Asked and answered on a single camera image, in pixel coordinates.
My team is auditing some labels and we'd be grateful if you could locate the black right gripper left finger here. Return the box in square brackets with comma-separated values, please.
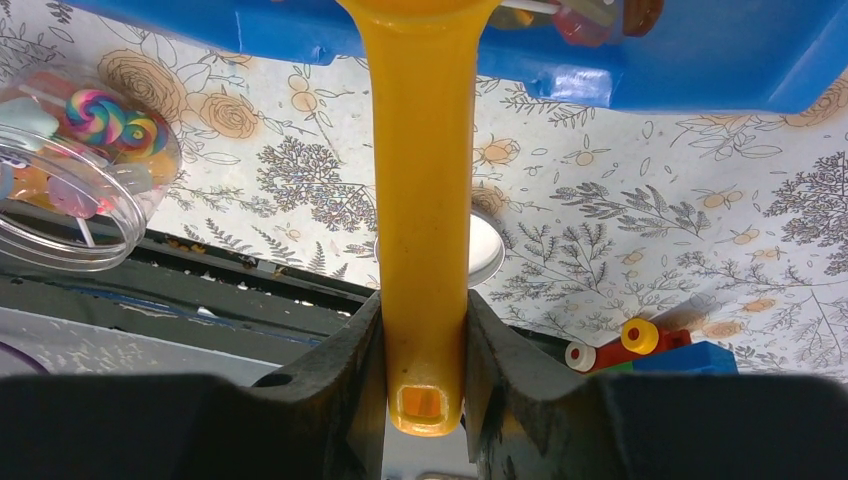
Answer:
[251, 293, 386, 479]

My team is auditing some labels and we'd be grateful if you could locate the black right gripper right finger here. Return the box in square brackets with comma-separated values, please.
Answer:
[464, 291, 610, 479]

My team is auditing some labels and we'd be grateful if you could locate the white round jar lid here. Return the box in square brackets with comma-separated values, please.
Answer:
[374, 207, 506, 293]

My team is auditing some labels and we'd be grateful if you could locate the clear glass jar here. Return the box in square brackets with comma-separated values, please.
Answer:
[1, 65, 181, 272]

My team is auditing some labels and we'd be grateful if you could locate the blue plastic candy bin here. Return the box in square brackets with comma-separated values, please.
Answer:
[81, 1, 847, 113]

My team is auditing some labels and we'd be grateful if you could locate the yellow plastic scoop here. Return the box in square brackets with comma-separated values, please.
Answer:
[345, 1, 495, 437]

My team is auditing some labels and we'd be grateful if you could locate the colourful toy block train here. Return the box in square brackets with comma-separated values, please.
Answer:
[563, 317, 738, 375]

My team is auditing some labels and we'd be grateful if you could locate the floral table cloth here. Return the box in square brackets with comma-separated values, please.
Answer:
[1, 1, 847, 380]

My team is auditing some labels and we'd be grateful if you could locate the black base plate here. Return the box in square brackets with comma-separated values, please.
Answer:
[1, 231, 374, 365]

